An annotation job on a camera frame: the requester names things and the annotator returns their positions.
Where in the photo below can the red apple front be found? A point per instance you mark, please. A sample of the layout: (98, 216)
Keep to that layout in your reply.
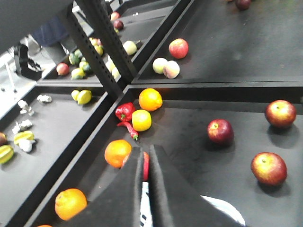
(145, 165)

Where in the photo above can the red apple near oranges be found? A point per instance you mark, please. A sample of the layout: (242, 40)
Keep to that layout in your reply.
(280, 113)

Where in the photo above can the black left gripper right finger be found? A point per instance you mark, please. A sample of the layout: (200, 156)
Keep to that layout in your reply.
(174, 202)

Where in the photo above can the large orange with nub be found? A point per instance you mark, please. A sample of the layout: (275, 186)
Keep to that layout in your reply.
(150, 99)

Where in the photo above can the yellow lemon fruit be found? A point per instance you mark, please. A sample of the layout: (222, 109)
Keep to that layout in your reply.
(141, 120)

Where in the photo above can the red chili pepper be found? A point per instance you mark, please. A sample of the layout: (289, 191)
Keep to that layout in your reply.
(133, 133)

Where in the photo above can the bright red apple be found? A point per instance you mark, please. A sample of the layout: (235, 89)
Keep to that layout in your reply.
(179, 48)

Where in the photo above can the round orange fruit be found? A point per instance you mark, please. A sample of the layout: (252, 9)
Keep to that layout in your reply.
(116, 151)

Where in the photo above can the red yellow apple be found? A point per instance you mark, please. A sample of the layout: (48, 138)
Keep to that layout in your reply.
(269, 168)

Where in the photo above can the red bell pepper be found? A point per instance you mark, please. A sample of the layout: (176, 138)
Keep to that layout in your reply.
(124, 112)

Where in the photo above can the dark red apple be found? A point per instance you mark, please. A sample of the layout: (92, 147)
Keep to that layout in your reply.
(220, 131)

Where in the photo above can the pale peach fruit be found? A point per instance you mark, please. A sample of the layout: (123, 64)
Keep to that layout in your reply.
(171, 69)

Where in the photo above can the yellow lemon on tray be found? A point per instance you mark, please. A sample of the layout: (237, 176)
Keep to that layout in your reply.
(84, 97)

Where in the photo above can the black wooden produce stand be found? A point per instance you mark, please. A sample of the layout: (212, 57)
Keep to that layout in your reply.
(238, 62)

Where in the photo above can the white garlic bulb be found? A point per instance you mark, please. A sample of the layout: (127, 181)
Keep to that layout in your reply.
(26, 145)

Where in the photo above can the yellow starfruit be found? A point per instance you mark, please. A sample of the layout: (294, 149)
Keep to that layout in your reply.
(25, 135)

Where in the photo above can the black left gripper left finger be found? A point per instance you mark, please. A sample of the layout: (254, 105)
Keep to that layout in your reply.
(119, 204)

